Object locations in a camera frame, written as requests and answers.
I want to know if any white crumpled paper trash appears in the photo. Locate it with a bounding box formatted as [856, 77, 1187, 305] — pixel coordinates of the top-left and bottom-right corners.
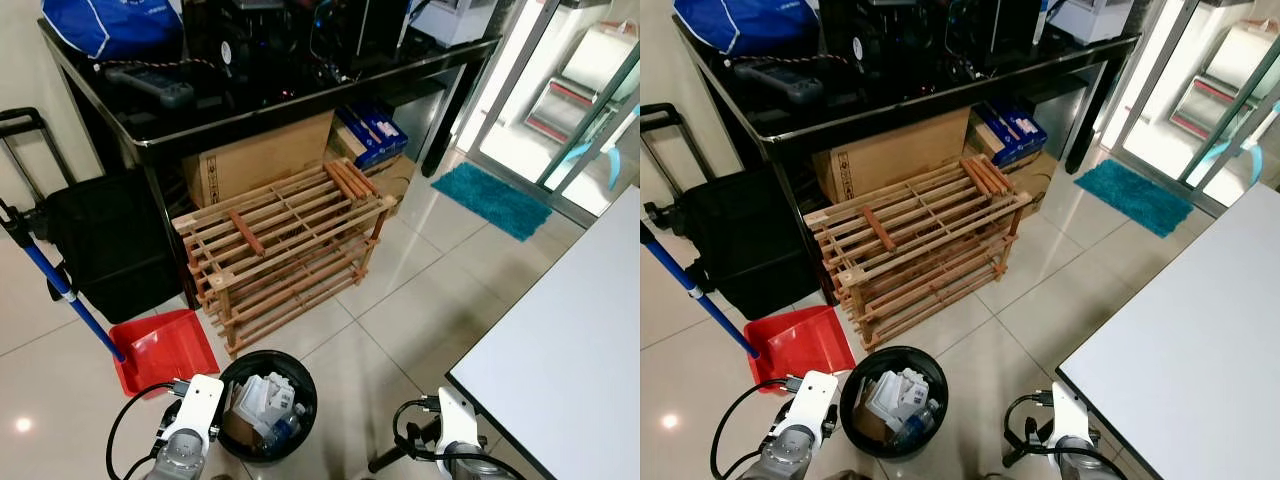
[232, 373, 296, 421]
[862, 368, 931, 421]

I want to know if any black round rubbish bin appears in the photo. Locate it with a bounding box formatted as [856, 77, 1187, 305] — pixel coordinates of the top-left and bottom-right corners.
[840, 346, 949, 459]
[217, 350, 318, 463]

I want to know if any black trolley bag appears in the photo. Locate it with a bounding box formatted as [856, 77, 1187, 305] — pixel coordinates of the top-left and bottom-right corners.
[0, 107, 186, 324]
[640, 103, 821, 321]

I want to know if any white table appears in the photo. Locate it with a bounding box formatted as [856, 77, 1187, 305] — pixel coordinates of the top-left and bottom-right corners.
[1056, 183, 1280, 480]
[446, 185, 641, 480]

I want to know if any teal floor mat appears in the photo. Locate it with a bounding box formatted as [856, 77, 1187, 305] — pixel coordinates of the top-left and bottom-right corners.
[1074, 159, 1195, 238]
[431, 162, 554, 242]

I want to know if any red plastic dustpan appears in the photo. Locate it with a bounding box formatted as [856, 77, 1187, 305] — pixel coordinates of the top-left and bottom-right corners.
[108, 309, 221, 398]
[743, 306, 857, 393]

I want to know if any wooden slatted shoe rack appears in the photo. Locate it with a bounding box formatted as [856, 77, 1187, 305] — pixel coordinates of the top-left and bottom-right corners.
[805, 153, 1033, 353]
[172, 158, 399, 358]

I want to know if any black remote controller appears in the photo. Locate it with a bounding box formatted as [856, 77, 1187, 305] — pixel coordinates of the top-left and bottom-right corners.
[735, 58, 826, 106]
[105, 60, 196, 109]

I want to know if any blue fabric bag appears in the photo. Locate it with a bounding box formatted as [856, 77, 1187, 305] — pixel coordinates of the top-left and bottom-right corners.
[40, 0, 186, 61]
[672, 0, 823, 58]

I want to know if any small brown cardboard box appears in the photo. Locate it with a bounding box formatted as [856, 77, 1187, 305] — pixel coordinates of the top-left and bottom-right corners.
[965, 130, 1058, 211]
[328, 130, 417, 216]

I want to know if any large brown cardboard box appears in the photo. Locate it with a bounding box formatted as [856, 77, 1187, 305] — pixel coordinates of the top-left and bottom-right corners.
[812, 107, 971, 204]
[183, 110, 336, 209]

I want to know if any black glossy desk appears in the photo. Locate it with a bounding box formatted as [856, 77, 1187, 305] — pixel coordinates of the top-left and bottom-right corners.
[672, 15, 1141, 301]
[38, 18, 501, 306]

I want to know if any blue printed box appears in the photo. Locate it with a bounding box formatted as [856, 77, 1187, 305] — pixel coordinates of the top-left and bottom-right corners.
[970, 97, 1049, 166]
[335, 100, 409, 169]

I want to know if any white box appliance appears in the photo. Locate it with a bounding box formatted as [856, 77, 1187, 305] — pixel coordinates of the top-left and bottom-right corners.
[1045, 0, 1136, 46]
[408, 0, 499, 48]

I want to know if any black computer case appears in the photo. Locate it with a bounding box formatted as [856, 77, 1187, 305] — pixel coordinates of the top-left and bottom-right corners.
[185, 0, 411, 101]
[820, 0, 1046, 96]

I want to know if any clear plastic bottle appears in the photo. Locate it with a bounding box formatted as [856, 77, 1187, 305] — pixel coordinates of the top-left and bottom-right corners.
[893, 400, 941, 449]
[262, 403, 308, 451]

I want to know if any grey sliding door frame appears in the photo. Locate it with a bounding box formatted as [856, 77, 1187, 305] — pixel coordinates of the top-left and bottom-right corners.
[1100, 0, 1280, 219]
[465, 0, 641, 231]

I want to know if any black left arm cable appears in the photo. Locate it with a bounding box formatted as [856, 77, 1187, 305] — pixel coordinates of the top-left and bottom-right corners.
[105, 378, 191, 480]
[710, 375, 806, 480]

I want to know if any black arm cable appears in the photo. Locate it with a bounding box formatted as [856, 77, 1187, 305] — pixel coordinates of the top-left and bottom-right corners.
[710, 375, 806, 480]
[392, 397, 526, 480]
[1003, 390, 1126, 480]
[105, 378, 191, 480]

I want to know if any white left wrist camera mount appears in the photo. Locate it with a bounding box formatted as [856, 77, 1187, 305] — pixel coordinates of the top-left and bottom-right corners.
[168, 375, 225, 441]
[785, 370, 839, 433]

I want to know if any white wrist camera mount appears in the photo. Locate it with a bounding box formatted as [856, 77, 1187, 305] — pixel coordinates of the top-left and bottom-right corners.
[785, 370, 839, 433]
[436, 387, 483, 449]
[1050, 382, 1093, 446]
[168, 375, 225, 441]

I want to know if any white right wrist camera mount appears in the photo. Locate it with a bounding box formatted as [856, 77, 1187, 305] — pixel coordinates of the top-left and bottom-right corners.
[436, 387, 483, 449]
[1050, 382, 1093, 446]

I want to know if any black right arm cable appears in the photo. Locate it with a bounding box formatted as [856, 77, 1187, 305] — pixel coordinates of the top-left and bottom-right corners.
[392, 397, 526, 480]
[1003, 390, 1126, 480]

